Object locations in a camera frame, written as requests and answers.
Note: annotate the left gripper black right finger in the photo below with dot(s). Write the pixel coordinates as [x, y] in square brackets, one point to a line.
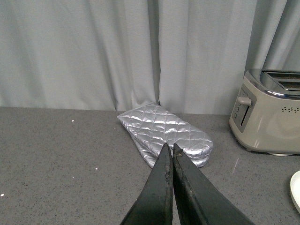
[198, 201]

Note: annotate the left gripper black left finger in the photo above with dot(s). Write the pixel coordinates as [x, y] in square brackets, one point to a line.
[154, 205]

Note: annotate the beige two-slot toaster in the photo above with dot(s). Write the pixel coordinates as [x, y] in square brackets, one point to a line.
[266, 113]

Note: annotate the upper silver quilted oven mitt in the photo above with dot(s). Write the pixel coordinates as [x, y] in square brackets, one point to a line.
[151, 126]

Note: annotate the white plate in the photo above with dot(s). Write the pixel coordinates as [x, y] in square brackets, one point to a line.
[295, 190]

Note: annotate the grey curtain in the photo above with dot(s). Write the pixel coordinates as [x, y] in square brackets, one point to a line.
[187, 55]

